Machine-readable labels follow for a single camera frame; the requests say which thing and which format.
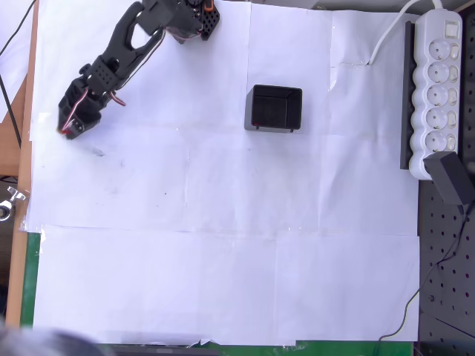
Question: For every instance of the black metal rail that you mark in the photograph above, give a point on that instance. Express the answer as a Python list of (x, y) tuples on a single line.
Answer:
[(407, 92)]

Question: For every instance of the black perforated pegboard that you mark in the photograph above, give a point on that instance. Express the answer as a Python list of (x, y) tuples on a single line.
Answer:
[(445, 241)]

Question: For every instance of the loose white paper sheet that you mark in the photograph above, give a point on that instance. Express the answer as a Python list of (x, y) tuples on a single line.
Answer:
[(15, 74)]

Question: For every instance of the white power strip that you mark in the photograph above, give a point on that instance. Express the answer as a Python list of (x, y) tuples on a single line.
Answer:
[(438, 92)]

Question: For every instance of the blurry grey rounded object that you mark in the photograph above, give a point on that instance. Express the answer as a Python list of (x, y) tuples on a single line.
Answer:
[(37, 343)]

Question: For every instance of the green cutting mat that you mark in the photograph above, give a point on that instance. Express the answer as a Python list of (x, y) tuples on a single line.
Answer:
[(29, 278)]

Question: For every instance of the black open box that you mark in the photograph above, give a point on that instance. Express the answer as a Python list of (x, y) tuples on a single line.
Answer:
[(274, 109)]

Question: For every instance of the black power adapter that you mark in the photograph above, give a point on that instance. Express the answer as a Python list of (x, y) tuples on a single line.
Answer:
[(447, 178)]

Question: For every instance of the silver metal clamp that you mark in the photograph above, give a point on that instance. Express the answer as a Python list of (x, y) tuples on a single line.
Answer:
[(11, 204)]

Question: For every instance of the dark grey flat device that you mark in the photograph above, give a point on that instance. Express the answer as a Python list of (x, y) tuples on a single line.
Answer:
[(163, 350)]

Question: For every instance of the white paper sheet covering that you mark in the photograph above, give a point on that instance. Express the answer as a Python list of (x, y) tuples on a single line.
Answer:
[(222, 222)]

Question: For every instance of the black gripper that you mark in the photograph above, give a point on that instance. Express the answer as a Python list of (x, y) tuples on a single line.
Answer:
[(75, 127)]

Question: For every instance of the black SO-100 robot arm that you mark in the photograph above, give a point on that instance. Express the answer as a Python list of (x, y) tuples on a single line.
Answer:
[(122, 41)]

